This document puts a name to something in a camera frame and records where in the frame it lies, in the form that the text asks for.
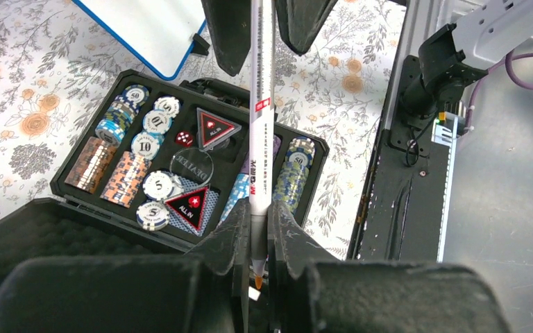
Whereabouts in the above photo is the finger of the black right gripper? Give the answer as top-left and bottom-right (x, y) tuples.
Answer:
(201, 0), (251, 76)
(275, 0), (337, 56)

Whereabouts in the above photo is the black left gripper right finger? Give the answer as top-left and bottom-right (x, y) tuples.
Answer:
(268, 202), (511, 332)

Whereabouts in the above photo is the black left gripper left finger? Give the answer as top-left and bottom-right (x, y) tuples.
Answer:
(0, 199), (248, 332)

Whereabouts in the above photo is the white orange whiteboard marker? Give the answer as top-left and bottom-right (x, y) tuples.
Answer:
(248, 1), (276, 289)

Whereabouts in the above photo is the blue framed whiteboard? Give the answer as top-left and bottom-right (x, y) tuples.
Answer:
(74, 0), (205, 80)

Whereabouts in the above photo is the red triangle all-in marker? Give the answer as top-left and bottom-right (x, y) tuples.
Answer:
(164, 187), (209, 232)

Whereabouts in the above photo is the clear dealer button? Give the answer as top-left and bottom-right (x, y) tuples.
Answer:
(169, 147), (214, 185)

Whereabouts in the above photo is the black poker chip case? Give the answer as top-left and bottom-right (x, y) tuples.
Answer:
(0, 69), (331, 333)

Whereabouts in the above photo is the floral table cloth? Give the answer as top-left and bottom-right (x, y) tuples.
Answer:
(0, 1), (405, 259)

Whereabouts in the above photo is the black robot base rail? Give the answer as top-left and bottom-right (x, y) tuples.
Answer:
(346, 55), (456, 263)

